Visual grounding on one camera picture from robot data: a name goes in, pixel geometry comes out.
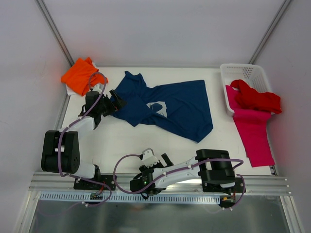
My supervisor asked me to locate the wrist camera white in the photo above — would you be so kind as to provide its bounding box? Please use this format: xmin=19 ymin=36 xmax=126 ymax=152
xmin=141 ymin=148 xmax=159 ymax=168
xmin=91 ymin=83 xmax=104 ymax=93

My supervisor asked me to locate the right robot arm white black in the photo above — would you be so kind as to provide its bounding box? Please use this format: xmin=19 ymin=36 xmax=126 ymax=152
xmin=130 ymin=148 xmax=236 ymax=196

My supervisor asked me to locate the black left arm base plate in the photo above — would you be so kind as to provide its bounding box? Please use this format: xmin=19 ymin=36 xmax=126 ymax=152
xmin=73 ymin=175 xmax=116 ymax=191

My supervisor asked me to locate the white plastic basket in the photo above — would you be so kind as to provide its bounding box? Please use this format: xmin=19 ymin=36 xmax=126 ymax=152
xmin=220 ymin=63 xmax=272 ymax=117

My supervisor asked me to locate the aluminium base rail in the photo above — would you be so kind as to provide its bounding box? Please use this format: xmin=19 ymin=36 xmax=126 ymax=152
xmin=29 ymin=172 xmax=293 ymax=196

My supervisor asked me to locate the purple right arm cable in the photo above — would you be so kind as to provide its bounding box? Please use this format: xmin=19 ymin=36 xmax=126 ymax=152
xmin=112 ymin=153 xmax=246 ymax=210

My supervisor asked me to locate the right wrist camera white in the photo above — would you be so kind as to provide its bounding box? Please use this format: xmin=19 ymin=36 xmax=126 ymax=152
xmin=141 ymin=148 xmax=159 ymax=168

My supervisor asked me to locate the corner metal profile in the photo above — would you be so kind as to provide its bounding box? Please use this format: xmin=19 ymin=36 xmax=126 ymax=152
xmin=35 ymin=0 xmax=74 ymax=66
xmin=248 ymin=0 xmax=293 ymax=65

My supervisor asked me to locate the red t shirt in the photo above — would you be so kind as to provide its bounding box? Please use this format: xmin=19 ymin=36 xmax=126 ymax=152
xmin=226 ymin=79 xmax=282 ymax=114

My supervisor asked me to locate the left corner metal profile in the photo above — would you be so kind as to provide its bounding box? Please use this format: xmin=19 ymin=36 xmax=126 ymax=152
xmin=35 ymin=0 xmax=74 ymax=66

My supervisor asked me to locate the pink t shirt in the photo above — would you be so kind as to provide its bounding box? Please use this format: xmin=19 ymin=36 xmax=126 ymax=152
xmin=225 ymin=85 xmax=275 ymax=167

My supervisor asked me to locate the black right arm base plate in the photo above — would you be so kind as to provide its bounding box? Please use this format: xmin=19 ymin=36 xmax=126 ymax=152
xmin=202 ymin=177 xmax=245 ymax=195

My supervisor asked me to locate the blue printed t shirt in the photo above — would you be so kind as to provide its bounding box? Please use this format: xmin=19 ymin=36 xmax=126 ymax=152
xmin=113 ymin=71 xmax=213 ymax=143

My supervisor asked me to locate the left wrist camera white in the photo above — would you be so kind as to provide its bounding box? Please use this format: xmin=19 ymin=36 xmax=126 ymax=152
xmin=91 ymin=83 xmax=104 ymax=93

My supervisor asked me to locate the orange folded t shirt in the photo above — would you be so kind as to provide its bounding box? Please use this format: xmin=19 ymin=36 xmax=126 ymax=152
xmin=61 ymin=57 xmax=108 ymax=96

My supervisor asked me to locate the white slotted cable duct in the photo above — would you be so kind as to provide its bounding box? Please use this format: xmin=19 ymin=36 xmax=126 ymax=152
xmin=39 ymin=191 xmax=221 ymax=205

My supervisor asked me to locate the right corner metal profile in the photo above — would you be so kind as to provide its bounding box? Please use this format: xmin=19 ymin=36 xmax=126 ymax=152
xmin=248 ymin=0 xmax=293 ymax=65

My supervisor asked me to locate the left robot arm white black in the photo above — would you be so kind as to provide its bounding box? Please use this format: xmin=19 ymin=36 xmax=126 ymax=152
xmin=41 ymin=90 xmax=127 ymax=189

